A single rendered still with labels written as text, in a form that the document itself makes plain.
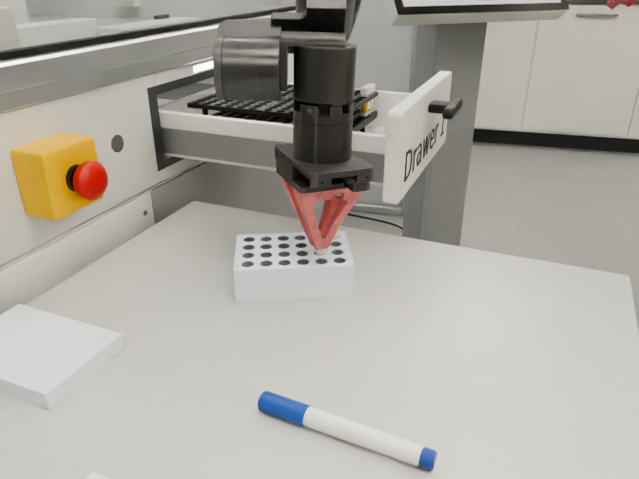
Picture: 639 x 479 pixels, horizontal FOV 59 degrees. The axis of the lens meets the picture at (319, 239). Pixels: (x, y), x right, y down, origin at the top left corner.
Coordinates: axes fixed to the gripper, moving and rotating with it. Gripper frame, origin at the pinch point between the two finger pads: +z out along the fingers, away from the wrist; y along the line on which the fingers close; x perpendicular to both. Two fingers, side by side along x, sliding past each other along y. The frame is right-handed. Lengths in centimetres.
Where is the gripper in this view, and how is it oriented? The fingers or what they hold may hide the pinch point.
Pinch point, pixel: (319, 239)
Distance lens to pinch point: 59.2
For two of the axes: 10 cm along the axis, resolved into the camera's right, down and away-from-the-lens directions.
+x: 9.1, -1.5, 3.8
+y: 4.1, 4.0, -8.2
